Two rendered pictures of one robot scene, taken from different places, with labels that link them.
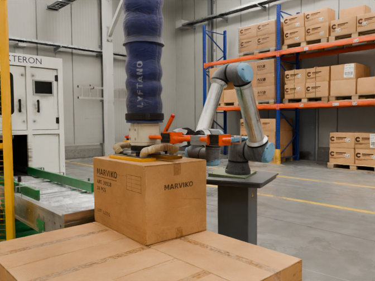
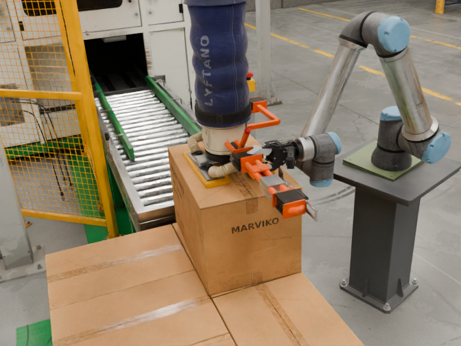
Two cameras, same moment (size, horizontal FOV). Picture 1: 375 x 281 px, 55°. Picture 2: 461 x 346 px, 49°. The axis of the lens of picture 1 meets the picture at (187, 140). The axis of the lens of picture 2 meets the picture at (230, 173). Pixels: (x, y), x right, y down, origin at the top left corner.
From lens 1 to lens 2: 93 cm
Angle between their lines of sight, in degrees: 32
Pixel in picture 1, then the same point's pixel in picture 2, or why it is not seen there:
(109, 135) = (262, 15)
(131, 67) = (195, 44)
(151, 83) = (223, 69)
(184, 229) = (265, 274)
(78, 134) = not seen: outside the picture
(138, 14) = not seen: outside the picture
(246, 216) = (392, 230)
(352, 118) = not seen: outside the picture
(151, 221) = (213, 269)
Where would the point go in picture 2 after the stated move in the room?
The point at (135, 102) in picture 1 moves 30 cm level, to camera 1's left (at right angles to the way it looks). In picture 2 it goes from (203, 97) to (134, 92)
